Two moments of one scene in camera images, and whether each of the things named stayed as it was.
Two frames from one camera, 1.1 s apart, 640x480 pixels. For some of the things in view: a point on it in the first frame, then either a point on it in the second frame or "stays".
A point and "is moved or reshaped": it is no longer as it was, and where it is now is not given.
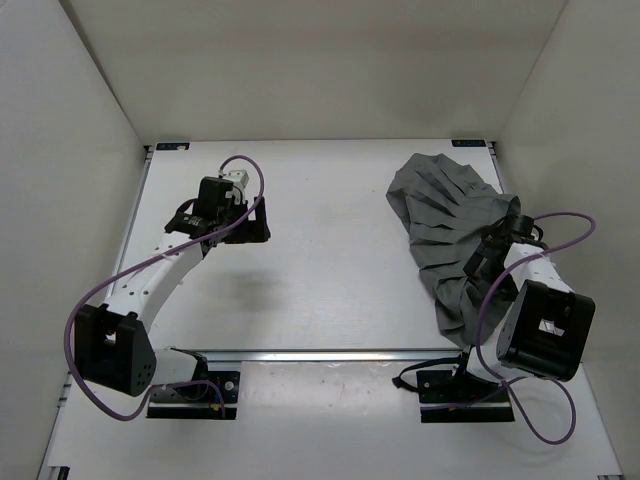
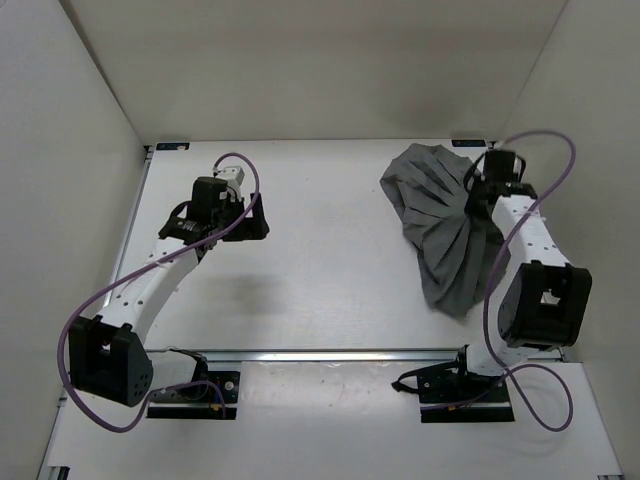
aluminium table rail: [326, 354] stays
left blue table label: [173, 146] stays
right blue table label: [468, 143] stays
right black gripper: [485, 251] -> [470, 206]
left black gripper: [257, 229] stays
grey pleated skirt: [448, 208] is moved or reshaped
